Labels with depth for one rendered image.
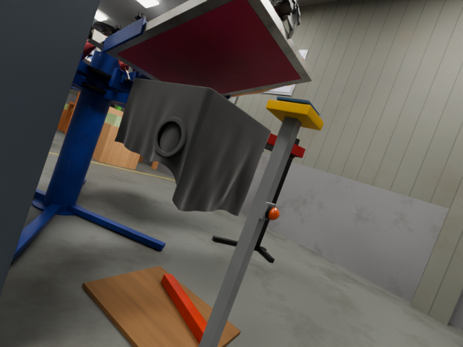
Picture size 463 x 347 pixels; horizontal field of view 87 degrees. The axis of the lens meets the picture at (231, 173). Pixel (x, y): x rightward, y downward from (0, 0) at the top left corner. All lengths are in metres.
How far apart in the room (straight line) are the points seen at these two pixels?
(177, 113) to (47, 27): 0.41
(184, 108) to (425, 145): 3.17
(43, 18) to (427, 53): 3.96
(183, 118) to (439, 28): 3.83
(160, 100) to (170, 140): 0.18
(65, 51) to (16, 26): 0.09
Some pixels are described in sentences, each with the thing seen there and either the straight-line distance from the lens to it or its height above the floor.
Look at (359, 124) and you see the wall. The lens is 3.85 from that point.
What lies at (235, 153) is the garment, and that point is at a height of 0.79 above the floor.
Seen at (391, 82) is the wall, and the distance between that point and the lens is 4.03.
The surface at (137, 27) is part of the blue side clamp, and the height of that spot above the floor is 1.12.
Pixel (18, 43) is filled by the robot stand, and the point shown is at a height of 0.82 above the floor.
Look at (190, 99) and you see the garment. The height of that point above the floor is 0.90.
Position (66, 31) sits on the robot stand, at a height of 0.89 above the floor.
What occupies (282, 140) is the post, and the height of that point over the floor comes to 0.85.
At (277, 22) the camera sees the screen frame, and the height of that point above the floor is 1.25.
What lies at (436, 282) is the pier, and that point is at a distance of 3.38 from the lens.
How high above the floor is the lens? 0.74
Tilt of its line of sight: 2 degrees down
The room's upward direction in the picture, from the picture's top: 20 degrees clockwise
